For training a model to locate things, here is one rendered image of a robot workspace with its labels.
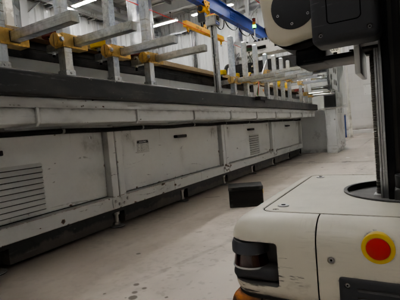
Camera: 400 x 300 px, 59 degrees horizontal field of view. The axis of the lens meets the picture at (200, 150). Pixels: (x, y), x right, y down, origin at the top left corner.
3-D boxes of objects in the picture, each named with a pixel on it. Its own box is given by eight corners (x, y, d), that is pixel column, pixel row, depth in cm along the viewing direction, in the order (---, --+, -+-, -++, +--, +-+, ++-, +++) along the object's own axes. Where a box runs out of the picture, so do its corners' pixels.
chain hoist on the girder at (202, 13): (213, 29, 785) (212, 7, 783) (206, 26, 756) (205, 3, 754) (203, 31, 798) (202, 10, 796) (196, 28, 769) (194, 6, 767)
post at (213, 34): (222, 93, 238) (217, 26, 236) (219, 93, 234) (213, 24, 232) (216, 94, 241) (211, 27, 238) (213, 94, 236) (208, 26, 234)
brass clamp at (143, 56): (164, 64, 179) (163, 54, 179) (147, 61, 168) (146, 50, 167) (155, 66, 182) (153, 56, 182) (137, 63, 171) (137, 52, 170)
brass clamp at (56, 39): (88, 50, 136) (87, 37, 136) (59, 44, 125) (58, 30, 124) (78, 53, 139) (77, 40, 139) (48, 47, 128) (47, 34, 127)
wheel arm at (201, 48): (208, 53, 163) (207, 44, 162) (204, 52, 160) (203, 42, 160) (136, 68, 185) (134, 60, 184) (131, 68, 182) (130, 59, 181)
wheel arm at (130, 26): (137, 33, 120) (136, 21, 119) (131, 31, 117) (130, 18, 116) (54, 56, 141) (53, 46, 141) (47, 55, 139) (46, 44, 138)
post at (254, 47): (261, 100, 304) (256, 44, 301) (259, 100, 301) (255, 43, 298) (257, 100, 305) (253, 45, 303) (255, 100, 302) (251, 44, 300)
